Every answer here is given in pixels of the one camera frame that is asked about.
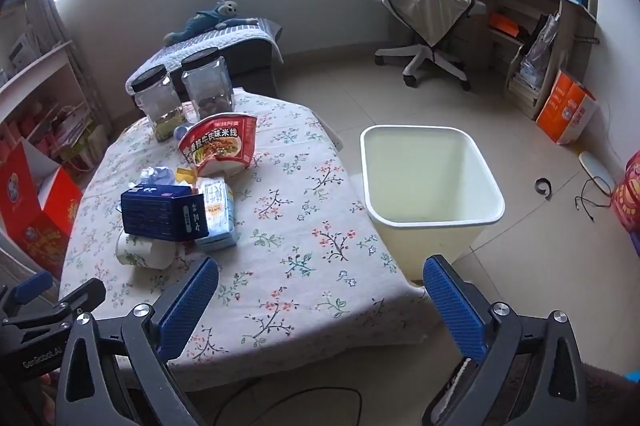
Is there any dark blue cardboard box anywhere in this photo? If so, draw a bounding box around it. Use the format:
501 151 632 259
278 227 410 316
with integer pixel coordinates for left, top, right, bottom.
120 184 207 243

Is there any clear jar black lid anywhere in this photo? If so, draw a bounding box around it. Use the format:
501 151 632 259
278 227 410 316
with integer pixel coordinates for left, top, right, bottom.
181 47 236 119

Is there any colourful patterned bag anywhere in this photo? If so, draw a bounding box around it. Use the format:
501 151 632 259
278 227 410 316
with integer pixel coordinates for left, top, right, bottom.
611 151 640 257

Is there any red instant noodle cup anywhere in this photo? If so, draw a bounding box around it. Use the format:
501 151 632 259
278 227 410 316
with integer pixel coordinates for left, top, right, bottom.
178 113 258 179

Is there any thin floor cable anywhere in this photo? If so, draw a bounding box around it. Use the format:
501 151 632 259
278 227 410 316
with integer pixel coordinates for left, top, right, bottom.
575 178 616 223

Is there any white milk carton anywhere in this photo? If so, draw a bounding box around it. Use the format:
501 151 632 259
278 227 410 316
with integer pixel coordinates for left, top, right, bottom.
195 176 237 251

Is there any floral paper cup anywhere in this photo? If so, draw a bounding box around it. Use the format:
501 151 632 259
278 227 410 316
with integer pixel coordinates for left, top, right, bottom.
115 230 176 271

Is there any red gift box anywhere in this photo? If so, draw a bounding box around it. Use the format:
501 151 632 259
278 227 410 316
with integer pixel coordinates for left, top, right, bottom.
0 141 83 279

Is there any black cable under table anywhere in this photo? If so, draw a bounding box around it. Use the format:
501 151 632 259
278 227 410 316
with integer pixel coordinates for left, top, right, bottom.
200 381 363 426

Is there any dark sofa with quilted cover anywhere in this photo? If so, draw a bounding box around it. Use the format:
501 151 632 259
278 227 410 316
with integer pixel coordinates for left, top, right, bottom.
125 18 286 99

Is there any white storage shelf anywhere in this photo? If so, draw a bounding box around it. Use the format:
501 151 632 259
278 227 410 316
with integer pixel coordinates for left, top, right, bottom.
0 30 111 177

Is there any white plastic trash bin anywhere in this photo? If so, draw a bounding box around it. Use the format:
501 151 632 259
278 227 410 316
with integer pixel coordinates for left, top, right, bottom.
360 125 506 287

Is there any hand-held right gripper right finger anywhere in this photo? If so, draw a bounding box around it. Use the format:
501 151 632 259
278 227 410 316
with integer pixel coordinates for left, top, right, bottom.
422 255 588 426

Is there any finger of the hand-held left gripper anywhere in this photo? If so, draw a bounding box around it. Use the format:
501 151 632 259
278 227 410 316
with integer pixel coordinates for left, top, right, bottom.
0 270 55 307
2 278 107 329

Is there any orange cardboard carton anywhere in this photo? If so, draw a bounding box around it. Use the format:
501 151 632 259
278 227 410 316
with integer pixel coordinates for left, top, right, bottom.
536 70 598 145

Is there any white tissue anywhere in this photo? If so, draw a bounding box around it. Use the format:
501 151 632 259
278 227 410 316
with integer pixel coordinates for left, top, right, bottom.
139 165 177 187

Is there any white oval slipper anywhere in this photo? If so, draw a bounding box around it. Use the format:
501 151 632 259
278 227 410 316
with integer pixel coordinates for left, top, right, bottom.
579 151 616 195

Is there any small orange box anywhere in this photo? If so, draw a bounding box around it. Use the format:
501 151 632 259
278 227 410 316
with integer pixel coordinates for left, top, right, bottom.
489 13 522 37

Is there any clear plastic bag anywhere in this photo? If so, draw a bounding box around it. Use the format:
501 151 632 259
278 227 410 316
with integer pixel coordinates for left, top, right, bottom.
520 13 560 79

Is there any blue plush toy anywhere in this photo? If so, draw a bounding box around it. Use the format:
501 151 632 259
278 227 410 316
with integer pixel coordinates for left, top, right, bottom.
164 0 261 46

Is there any floral tablecloth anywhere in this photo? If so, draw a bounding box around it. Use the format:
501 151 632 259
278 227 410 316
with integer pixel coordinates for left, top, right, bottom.
59 86 436 392

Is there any clear jar yellow label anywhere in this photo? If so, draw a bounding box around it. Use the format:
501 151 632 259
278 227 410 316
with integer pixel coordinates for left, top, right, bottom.
131 66 185 141

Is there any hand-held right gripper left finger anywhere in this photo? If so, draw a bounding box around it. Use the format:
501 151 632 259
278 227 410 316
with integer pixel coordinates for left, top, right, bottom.
54 256 221 426

